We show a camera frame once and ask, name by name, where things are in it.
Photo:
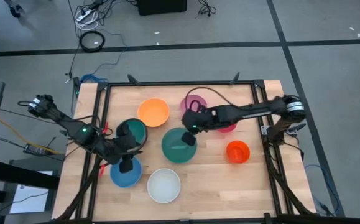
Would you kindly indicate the white plastic bowl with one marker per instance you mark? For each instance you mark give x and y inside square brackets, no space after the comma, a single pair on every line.
[163,186]

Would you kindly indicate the orange plastic bowl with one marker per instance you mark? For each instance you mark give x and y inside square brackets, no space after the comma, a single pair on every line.
[153,112]

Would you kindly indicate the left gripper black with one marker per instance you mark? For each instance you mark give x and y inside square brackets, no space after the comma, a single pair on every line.
[123,146]

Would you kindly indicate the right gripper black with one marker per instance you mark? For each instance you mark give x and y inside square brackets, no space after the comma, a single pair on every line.
[198,119]

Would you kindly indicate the dark teal plastic bowl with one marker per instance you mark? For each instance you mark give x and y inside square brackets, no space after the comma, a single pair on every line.
[137,129]

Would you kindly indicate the purple plate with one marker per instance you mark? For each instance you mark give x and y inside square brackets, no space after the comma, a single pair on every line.
[198,99]

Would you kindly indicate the black box on floor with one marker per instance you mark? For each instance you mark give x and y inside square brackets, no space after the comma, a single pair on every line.
[161,7]

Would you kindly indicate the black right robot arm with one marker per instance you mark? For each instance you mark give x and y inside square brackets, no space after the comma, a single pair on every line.
[254,110]

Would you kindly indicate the black aluminium table frame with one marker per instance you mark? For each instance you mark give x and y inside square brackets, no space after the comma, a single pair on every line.
[179,83]

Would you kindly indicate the large green plastic bowl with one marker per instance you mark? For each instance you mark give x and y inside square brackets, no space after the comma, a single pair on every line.
[175,151]

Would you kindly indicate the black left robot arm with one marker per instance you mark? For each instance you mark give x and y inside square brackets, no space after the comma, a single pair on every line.
[74,126]

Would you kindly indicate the black chair caster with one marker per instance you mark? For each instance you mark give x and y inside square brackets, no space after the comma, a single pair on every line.
[15,11]

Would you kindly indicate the small pink plastic cup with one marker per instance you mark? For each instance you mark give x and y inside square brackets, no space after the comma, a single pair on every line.
[228,128]

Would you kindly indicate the small red-orange plastic cup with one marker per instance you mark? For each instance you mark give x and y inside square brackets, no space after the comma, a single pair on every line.
[238,152]

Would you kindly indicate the black furniture beam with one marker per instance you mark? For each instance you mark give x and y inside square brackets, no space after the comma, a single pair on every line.
[11,174]

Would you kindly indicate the red zip tie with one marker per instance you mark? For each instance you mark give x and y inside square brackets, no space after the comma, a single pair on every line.
[106,128]
[102,170]

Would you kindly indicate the white power strip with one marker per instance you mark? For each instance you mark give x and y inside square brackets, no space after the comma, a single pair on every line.
[83,15]

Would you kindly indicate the blue plastic bowl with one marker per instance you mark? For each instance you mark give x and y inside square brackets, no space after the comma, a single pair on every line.
[130,180]

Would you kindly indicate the small black floor device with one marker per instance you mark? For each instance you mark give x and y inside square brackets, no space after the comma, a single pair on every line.
[35,150]

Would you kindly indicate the white panel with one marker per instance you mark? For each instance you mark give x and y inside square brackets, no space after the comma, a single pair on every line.
[30,199]

